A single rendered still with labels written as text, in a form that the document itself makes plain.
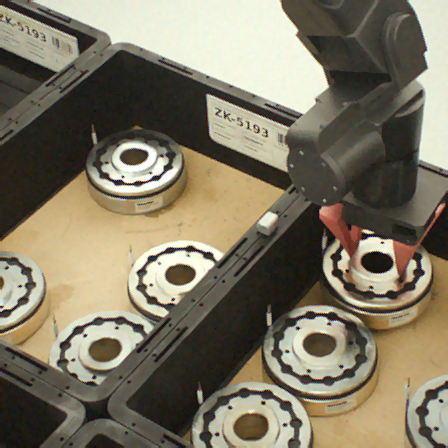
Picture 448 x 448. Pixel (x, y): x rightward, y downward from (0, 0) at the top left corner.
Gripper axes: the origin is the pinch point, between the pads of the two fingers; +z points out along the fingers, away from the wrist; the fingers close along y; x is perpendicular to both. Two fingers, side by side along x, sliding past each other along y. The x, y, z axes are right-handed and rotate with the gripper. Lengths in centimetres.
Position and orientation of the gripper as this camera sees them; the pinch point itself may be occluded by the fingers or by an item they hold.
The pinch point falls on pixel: (378, 256)
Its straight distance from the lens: 122.0
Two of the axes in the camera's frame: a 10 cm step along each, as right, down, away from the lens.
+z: 0.4, 7.1, 7.1
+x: 5.0, -6.3, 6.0
